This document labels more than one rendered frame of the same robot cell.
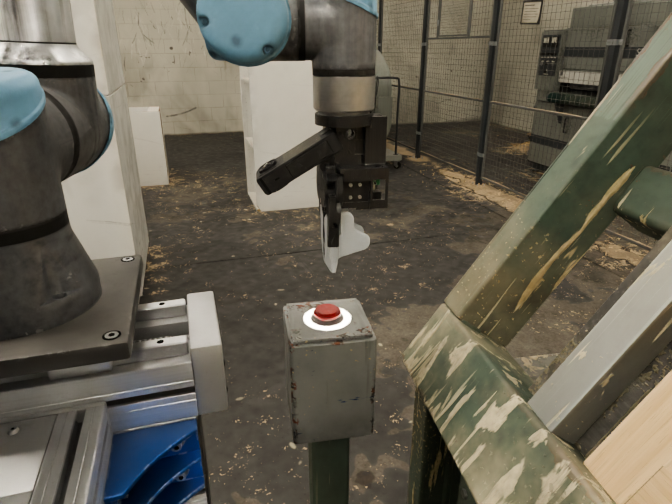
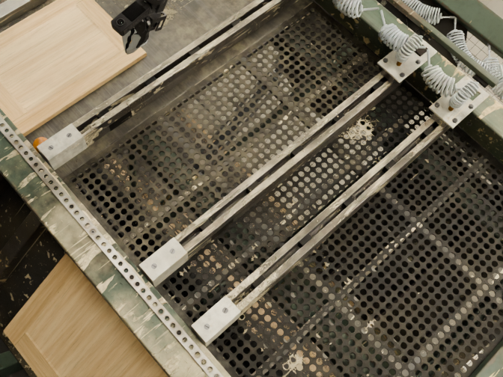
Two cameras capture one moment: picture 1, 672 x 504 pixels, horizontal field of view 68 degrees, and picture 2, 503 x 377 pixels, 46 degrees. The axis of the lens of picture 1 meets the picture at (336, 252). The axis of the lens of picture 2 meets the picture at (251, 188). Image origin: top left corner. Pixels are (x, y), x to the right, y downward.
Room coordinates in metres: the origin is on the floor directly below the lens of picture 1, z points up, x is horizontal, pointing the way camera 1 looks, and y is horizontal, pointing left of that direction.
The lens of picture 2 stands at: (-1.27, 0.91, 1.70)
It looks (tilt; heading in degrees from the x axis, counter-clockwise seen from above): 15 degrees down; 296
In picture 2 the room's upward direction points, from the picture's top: 42 degrees clockwise
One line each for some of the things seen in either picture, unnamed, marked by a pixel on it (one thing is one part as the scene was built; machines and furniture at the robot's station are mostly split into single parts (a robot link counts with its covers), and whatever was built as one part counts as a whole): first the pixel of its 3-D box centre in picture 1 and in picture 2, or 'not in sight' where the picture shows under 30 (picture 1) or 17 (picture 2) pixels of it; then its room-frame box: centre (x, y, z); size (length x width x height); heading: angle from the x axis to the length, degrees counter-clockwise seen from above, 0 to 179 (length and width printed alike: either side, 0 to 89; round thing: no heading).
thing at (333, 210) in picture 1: (332, 212); not in sight; (0.61, 0.00, 1.10); 0.05 x 0.02 x 0.09; 10
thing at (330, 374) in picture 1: (327, 370); not in sight; (0.63, 0.01, 0.84); 0.12 x 0.12 x 0.18; 10
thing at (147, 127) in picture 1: (134, 146); not in sight; (5.07, 2.04, 0.36); 0.58 x 0.45 x 0.72; 107
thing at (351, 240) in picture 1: (347, 243); not in sight; (0.62, -0.02, 1.05); 0.06 x 0.03 x 0.09; 100
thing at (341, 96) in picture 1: (343, 95); not in sight; (0.63, -0.01, 1.24); 0.08 x 0.08 x 0.05
